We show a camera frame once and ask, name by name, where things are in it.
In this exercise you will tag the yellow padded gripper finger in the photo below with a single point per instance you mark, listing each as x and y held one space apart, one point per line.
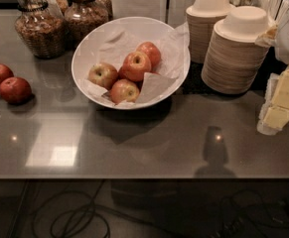
278 112

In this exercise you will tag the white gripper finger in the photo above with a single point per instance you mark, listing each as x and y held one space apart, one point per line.
270 89

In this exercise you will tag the red yellow apple back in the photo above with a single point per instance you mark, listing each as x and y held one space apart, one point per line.
152 52

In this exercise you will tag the yellow red apple front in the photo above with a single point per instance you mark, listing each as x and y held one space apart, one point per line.
124 90

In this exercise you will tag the white ceramic bowl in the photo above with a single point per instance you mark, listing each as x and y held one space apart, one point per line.
91 50

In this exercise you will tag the yellow red apple left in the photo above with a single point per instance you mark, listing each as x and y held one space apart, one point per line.
103 74

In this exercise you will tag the red apple table front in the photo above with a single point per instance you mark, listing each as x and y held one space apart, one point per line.
15 90

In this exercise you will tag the front stack paper bowls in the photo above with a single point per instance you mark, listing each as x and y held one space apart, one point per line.
233 58

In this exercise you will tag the stack paper bowls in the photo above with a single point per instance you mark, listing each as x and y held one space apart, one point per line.
201 18
233 58

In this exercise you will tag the black table mat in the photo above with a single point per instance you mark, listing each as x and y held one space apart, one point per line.
193 83

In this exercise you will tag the rear stack paper bowls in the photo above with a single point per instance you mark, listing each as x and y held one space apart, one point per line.
201 18

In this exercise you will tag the white paper liner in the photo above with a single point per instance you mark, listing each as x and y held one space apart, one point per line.
170 57

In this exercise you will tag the white napkin dispenser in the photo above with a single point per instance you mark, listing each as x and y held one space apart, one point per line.
155 9

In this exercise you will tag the glass jar with granola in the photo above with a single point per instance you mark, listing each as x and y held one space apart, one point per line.
41 31

